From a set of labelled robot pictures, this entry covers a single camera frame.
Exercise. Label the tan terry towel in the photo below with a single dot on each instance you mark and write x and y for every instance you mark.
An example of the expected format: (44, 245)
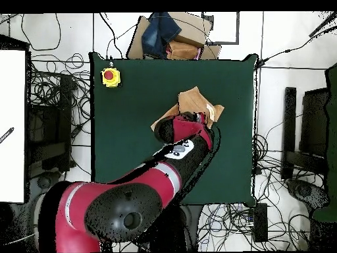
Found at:
(192, 100)

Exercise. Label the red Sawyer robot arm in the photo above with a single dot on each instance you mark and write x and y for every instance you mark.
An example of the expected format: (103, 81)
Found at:
(118, 205)

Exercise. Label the black flat bar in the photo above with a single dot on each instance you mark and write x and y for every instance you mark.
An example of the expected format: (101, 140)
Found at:
(289, 131)

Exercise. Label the folded tan towel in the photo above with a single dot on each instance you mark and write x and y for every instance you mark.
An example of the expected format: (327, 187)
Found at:
(181, 50)

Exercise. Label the dark green table cloth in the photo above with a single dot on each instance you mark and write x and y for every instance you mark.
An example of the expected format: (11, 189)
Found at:
(118, 131)

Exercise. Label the brown cardboard box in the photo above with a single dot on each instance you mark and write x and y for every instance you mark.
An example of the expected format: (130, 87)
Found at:
(192, 29)

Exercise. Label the blue denim jeans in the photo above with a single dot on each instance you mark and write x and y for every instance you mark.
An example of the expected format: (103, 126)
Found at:
(158, 31)

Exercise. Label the yellow emergency stop button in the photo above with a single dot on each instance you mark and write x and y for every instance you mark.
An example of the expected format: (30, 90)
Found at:
(110, 77)

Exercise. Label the black box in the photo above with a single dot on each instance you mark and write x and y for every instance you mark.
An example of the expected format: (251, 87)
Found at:
(314, 118)

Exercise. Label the black power strip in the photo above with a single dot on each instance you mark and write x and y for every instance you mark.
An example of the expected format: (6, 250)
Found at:
(260, 221)

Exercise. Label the green cloth on side table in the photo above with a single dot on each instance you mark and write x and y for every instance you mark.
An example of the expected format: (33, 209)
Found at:
(332, 131)

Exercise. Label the black equipment case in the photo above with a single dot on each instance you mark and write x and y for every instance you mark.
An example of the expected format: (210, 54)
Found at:
(50, 118)

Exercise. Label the black rod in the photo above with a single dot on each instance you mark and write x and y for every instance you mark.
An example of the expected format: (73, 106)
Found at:
(322, 25)

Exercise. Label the white desk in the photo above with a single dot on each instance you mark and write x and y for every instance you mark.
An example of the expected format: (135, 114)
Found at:
(11, 105)

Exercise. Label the black square metal frame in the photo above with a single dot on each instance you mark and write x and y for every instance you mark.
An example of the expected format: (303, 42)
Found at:
(223, 42)

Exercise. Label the black pedestal foot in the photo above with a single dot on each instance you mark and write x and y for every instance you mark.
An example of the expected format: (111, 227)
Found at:
(305, 191)
(44, 181)

